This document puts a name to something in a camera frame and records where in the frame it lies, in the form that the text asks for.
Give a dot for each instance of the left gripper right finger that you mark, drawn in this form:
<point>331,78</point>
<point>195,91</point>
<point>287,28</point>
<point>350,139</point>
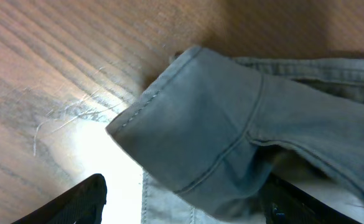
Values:
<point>284,203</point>

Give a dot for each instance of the grey cargo shorts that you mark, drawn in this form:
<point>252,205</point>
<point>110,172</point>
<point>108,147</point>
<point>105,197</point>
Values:
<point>211,129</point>

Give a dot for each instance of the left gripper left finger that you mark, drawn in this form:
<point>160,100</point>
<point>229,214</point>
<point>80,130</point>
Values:
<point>82,204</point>

